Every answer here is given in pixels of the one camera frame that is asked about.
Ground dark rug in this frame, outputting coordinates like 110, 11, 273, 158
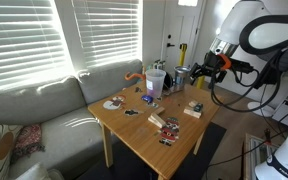
77, 121, 228, 180

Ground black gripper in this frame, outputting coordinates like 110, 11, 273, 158
189, 53, 228, 90

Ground white round stand base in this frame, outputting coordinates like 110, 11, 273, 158
247, 100, 276, 118

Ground orange octopus plush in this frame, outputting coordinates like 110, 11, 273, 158
123, 70, 147, 82

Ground wooden table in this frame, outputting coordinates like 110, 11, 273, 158
87, 79, 225, 180

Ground small colourful sticker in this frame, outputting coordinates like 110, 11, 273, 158
147, 101, 160, 110

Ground white door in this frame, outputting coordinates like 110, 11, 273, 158
160, 0, 207, 80

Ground white cushion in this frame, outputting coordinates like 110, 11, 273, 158
15, 162, 65, 180

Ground black round object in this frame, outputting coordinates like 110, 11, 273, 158
163, 72, 175, 91

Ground grey fabric sofa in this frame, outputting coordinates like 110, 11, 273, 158
0, 59, 144, 180

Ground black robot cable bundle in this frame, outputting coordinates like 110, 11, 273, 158
210, 49, 285, 114

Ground red patterned cloth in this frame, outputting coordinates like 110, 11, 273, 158
10, 123, 46, 164

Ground black floor cable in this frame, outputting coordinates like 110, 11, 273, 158
207, 131, 287, 168

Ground steel tumbler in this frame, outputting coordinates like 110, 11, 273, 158
173, 65, 192, 92

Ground aluminium frame board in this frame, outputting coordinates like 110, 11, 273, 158
243, 133, 279, 180

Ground yellow post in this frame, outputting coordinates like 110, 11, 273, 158
196, 75, 206, 90
178, 43, 189, 67

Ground orange wrist strap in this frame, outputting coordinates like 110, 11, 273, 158
218, 54, 233, 71

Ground metal spoon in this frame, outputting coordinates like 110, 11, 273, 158
163, 88, 182, 98

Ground snowman cutout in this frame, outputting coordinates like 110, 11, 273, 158
102, 94, 128, 111

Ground translucent plastic cup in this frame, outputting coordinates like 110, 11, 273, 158
145, 68, 167, 100

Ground white window blind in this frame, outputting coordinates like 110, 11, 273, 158
71, 0, 144, 70
0, 0, 69, 93

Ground blue toy car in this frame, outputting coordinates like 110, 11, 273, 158
141, 94, 154, 103

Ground red green nutcracker cutout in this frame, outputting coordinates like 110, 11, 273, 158
158, 116, 181, 147

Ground small black figure cutout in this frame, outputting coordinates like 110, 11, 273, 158
123, 108, 144, 117

